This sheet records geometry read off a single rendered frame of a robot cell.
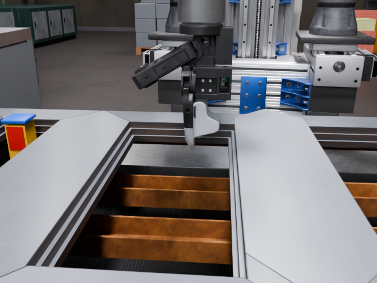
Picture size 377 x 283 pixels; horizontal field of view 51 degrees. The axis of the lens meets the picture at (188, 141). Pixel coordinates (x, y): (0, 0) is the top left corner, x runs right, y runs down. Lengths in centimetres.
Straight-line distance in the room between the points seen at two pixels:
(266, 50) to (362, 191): 65
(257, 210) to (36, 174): 40
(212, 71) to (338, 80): 69
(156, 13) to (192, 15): 718
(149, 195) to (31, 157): 29
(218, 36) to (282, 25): 94
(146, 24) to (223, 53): 723
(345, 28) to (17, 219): 110
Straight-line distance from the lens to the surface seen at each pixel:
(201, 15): 61
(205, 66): 64
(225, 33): 63
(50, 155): 84
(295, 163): 78
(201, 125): 66
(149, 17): 784
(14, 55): 145
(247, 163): 76
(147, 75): 64
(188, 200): 96
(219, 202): 96
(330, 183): 72
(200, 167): 117
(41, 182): 73
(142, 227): 86
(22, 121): 100
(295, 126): 99
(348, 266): 53
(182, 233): 86
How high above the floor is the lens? 117
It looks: 21 degrees down
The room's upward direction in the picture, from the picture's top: straight up
